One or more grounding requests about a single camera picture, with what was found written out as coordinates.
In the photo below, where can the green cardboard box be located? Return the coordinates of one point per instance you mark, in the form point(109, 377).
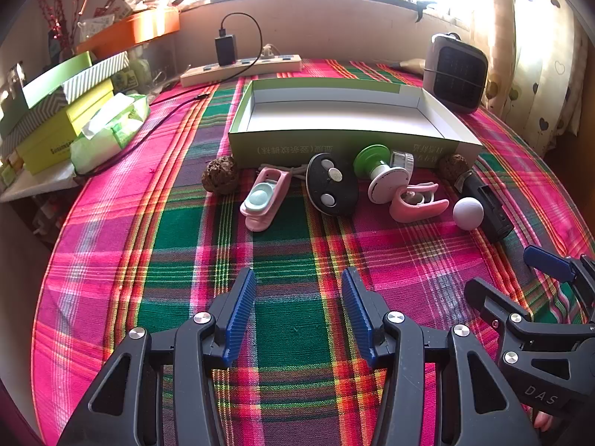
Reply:
point(325, 146)

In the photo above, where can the green box lid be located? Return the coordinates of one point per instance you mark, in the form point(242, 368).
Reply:
point(51, 81)

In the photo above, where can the brown walnut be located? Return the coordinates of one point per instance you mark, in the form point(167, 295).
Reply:
point(220, 175)
point(452, 167)

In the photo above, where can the heart print curtain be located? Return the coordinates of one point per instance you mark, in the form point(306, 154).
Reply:
point(530, 55)

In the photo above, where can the black rectangular device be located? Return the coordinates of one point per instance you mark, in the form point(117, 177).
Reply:
point(490, 209)

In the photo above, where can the green wet wipes packet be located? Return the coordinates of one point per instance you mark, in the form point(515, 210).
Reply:
point(111, 130)

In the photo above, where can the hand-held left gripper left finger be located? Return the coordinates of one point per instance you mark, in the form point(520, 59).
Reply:
point(241, 316)

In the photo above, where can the yellow-green box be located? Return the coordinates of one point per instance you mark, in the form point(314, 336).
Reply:
point(60, 130)

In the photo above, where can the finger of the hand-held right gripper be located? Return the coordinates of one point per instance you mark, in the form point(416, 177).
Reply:
point(511, 334)
point(548, 262)

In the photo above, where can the clear plastic container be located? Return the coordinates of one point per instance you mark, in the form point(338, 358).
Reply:
point(148, 67)

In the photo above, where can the black window latch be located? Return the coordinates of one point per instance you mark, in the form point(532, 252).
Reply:
point(420, 11)

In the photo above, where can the white ball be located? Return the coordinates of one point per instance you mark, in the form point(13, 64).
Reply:
point(468, 213)

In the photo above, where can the small clear jar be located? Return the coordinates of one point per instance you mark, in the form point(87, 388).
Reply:
point(403, 159)

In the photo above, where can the green and white round holder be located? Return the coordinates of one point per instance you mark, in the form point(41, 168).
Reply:
point(386, 186)

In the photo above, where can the person's right hand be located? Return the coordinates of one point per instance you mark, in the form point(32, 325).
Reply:
point(544, 422)

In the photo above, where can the pink clip with blue lens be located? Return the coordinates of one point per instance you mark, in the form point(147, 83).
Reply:
point(260, 199)

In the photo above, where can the grey and black space heater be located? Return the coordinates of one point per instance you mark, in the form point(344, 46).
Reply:
point(458, 76)

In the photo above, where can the red branch decoration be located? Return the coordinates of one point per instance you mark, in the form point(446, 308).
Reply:
point(56, 18)

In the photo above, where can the black oval disc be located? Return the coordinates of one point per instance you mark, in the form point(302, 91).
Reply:
point(332, 186)

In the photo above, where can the white plug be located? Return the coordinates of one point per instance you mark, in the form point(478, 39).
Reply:
point(268, 51)

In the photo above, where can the orange box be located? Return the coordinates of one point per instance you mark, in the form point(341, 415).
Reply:
point(135, 28)

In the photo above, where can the beige power strip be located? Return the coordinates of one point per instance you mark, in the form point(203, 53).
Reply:
point(209, 74)

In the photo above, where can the beige pouch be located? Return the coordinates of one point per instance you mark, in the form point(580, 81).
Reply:
point(411, 65)

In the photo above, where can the black charger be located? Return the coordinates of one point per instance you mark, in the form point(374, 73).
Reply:
point(226, 51)

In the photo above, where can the white shelf board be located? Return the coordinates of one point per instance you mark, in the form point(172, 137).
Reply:
point(32, 188)

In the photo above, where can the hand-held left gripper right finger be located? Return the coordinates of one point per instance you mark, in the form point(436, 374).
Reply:
point(358, 316)

